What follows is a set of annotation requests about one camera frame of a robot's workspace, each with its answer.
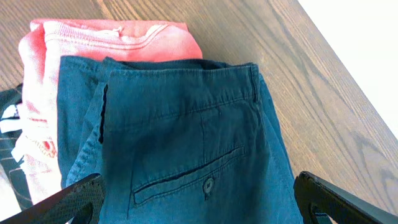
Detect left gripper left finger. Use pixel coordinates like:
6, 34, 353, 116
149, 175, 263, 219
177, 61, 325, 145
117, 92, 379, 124
1, 173, 105, 224

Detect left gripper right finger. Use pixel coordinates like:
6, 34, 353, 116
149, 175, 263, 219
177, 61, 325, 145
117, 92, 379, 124
294, 171, 397, 224

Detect navy blue shorts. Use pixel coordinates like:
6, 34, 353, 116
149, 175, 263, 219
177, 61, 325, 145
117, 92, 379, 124
57, 56, 302, 223

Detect black white patterned folded garment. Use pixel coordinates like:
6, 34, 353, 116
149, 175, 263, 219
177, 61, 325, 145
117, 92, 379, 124
1, 84, 32, 210

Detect red folded t-shirt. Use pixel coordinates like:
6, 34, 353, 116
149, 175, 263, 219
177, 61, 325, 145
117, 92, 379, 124
12, 19, 203, 204

